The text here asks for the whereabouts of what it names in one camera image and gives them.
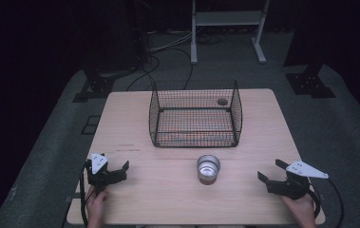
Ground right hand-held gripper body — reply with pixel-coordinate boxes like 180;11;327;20
266;160;330;200

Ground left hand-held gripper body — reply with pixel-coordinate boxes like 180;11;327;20
85;152;116;195

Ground person's right hand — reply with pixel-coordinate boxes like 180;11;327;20
280;193;318;226

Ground person's left hand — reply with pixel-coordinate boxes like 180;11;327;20
86;186;109;222

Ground silver metal cup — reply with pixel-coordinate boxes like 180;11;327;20
196;154;222;186

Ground black stand base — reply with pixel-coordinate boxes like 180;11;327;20
71;75;116;104
283;62;337;100

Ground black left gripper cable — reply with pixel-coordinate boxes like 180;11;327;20
79;169;90;228

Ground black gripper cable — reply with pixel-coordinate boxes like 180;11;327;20
307;178;345;228
79;169;90;228

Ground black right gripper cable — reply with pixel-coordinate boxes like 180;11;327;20
307;178;345;228

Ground black wire mesh basket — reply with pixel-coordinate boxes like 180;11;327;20
148;79;244;149

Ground black floor cable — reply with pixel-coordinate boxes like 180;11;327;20
125;47;195;92

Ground white floor cables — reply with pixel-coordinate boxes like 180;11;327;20
148;28;198;54

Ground white metal stand frame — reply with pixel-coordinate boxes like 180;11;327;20
190;0;271;66

